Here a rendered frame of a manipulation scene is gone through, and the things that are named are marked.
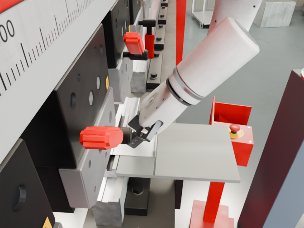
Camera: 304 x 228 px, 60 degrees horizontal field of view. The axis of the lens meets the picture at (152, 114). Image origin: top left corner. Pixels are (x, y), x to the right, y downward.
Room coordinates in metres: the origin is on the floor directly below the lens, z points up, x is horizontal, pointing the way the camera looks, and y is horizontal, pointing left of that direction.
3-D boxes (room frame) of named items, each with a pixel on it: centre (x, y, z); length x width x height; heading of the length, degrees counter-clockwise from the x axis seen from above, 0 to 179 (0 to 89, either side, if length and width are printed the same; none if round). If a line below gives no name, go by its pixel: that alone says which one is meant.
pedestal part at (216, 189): (0.81, -0.31, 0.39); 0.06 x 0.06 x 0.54; 77
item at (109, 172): (0.49, 0.09, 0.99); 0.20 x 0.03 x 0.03; 176
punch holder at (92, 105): (0.24, 0.10, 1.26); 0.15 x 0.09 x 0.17; 176
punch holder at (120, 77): (0.44, 0.09, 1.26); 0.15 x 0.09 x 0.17; 176
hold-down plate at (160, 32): (1.46, -0.05, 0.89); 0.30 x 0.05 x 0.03; 176
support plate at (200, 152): (0.45, -0.06, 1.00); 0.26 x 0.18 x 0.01; 86
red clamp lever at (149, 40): (0.61, 0.01, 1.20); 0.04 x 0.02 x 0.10; 86
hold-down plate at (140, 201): (0.50, 0.03, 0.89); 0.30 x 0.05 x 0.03; 176
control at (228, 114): (0.81, -0.31, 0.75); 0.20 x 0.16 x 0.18; 167
